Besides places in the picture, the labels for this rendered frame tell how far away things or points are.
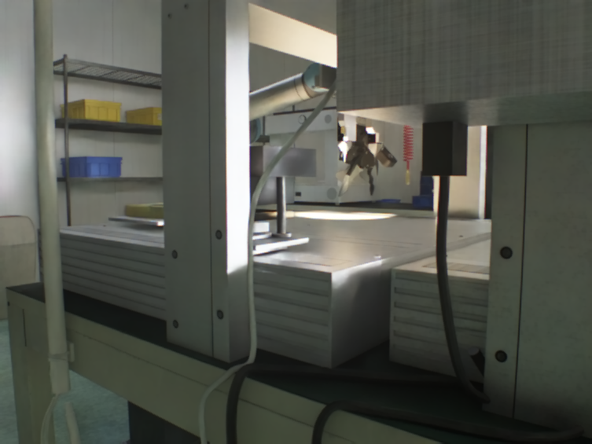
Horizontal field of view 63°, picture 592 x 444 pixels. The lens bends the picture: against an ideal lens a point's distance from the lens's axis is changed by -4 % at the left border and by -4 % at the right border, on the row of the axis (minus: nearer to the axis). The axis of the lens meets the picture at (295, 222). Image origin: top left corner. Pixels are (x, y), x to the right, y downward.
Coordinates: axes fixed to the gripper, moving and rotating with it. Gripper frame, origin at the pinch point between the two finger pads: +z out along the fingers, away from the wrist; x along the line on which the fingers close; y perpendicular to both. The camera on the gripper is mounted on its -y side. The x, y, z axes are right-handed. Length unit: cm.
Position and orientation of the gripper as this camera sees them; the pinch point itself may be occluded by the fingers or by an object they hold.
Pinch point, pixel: (356, 196)
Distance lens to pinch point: 149.8
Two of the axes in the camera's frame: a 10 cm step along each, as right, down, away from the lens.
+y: -7.1, -3.2, 6.3
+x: -6.8, 0.6, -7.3
